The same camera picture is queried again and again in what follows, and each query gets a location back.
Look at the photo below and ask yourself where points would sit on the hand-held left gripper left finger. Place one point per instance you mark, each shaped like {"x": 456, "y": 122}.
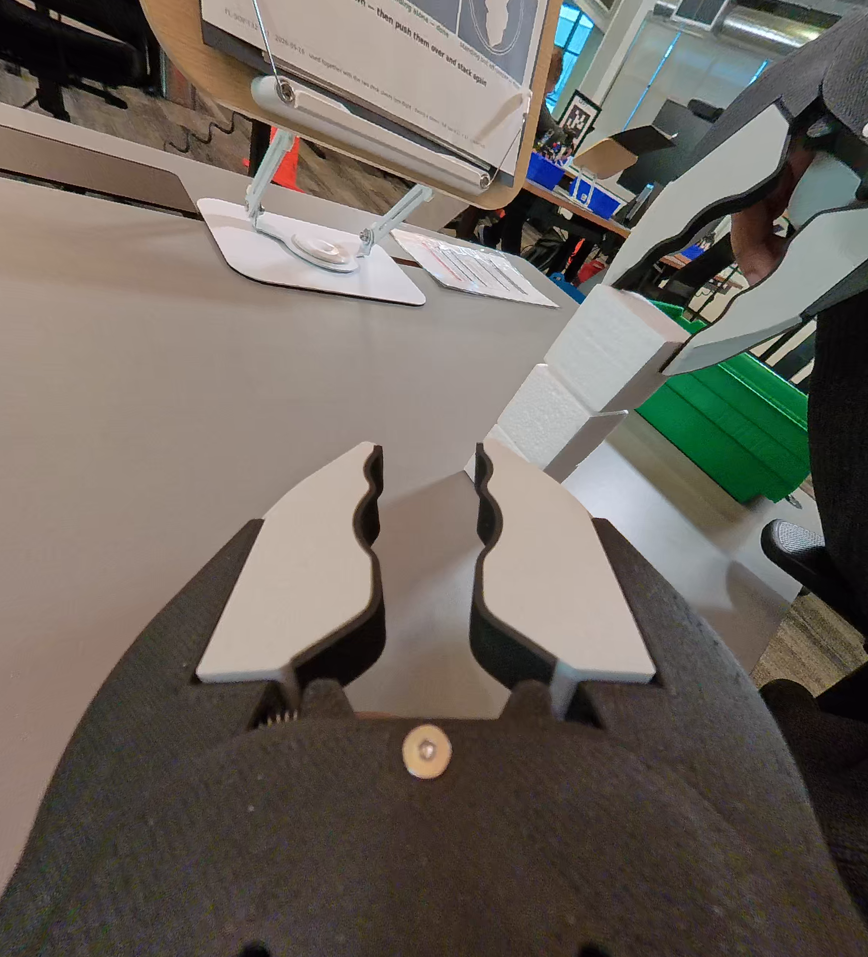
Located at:
{"x": 307, "y": 583}

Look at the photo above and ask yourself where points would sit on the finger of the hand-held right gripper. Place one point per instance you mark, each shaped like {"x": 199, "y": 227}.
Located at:
{"x": 823, "y": 276}
{"x": 695, "y": 194}

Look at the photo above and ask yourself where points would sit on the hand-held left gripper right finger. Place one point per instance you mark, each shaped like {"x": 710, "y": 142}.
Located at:
{"x": 561, "y": 590}

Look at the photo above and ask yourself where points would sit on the white foam cube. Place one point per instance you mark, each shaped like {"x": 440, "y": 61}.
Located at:
{"x": 606, "y": 344}
{"x": 546, "y": 407}

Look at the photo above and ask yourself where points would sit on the person's right hand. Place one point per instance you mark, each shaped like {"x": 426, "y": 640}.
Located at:
{"x": 759, "y": 239}

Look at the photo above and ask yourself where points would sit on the blue plastic bin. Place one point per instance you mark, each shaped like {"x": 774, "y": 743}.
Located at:
{"x": 598, "y": 198}
{"x": 546, "y": 173}

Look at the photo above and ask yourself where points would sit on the wooden table with bins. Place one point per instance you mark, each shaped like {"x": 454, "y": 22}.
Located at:
{"x": 576, "y": 213}

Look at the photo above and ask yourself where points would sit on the green plastic bin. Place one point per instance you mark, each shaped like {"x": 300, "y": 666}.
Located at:
{"x": 725, "y": 426}

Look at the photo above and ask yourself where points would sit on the grey mesh office chair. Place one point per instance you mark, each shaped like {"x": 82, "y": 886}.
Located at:
{"x": 789, "y": 542}

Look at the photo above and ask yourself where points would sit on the laminated sheet with lines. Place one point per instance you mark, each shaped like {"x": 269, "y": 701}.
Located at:
{"x": 471, "y": 265}

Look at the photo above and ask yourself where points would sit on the printed instruction sheet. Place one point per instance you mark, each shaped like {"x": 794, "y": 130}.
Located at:
{"x": 404, "y": 75}

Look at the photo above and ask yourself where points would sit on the orange plastic object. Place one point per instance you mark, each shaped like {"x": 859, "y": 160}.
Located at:
{"x": 288, "y": 164}

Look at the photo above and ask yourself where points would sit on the black office chair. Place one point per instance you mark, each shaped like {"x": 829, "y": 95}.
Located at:
{"x": 68, "y": 45}

